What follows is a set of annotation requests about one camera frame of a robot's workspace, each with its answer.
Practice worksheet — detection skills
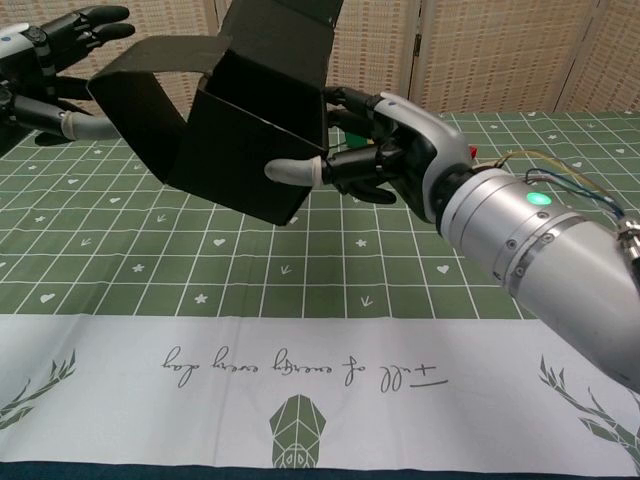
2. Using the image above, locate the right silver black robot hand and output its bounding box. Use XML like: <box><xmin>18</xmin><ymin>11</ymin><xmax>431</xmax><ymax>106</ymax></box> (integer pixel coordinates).
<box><xmin>264</xmin><ymin>85</ymin><xmax>476</xmax><ymax>224</ymax></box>

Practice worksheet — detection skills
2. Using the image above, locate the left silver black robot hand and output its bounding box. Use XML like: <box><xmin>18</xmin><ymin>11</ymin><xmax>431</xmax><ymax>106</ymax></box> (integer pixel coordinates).
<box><xmin>0</xmin><ymin>5</ymin><xmax>136</xmax><ymax>144</ymax></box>

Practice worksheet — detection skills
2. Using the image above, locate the black foldable paper box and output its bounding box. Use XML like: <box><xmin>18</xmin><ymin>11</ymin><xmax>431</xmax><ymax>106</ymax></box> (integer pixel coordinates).
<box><xmin>85</xmin><ymin>0</ymin><xmax>346</xmax><ymax>227</ymax></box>

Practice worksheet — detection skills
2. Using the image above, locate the woven folding screen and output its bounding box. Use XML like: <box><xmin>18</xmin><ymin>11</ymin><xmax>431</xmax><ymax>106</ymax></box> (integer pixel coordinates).
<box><xmin>0</xmin><ymin>0</ymin><xmax>640</xmax><ymax>119</ymax></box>

